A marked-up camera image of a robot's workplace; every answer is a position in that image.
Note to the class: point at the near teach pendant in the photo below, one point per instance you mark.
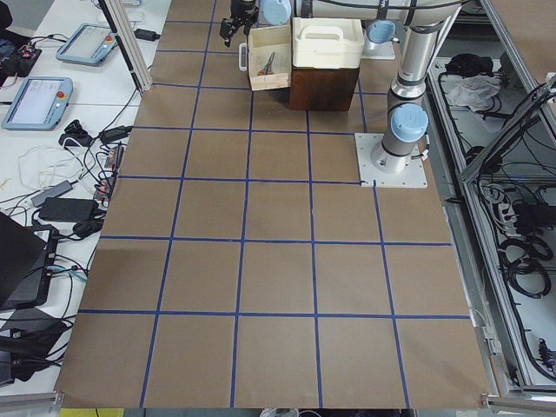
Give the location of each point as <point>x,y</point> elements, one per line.
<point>39,104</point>

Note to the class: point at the white crumpled cloth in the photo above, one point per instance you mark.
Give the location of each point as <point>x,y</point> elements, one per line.
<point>476,92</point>

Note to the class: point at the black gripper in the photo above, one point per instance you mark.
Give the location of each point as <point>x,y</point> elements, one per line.
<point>242,7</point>

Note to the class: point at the black power adapter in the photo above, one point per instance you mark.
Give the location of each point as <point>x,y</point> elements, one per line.
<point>55,209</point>

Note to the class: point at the wooden drawer white handle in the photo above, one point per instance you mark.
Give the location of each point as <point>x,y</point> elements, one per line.
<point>267,57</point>

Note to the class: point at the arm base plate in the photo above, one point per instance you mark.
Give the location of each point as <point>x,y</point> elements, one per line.
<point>379,169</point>

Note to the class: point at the white foam tray box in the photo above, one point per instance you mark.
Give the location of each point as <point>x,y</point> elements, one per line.
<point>327,43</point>

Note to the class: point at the dark brown wooden cabinet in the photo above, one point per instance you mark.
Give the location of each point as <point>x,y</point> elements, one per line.
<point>322,89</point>

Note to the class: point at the teach pendant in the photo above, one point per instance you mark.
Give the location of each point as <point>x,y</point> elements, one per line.
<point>89,45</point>
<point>39,104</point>

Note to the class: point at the black orange scissors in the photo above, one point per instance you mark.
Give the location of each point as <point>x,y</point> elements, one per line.
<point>267,68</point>

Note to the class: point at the black laptop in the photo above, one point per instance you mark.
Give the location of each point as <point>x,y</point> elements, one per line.
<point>27,253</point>

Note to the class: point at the aluminium frame post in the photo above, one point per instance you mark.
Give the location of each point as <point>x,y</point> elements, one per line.
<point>120,25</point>

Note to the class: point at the far teach pendant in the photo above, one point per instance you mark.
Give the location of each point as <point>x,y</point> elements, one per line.
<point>89,45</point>

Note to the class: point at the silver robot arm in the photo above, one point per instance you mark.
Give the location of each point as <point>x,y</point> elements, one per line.
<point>425,25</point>

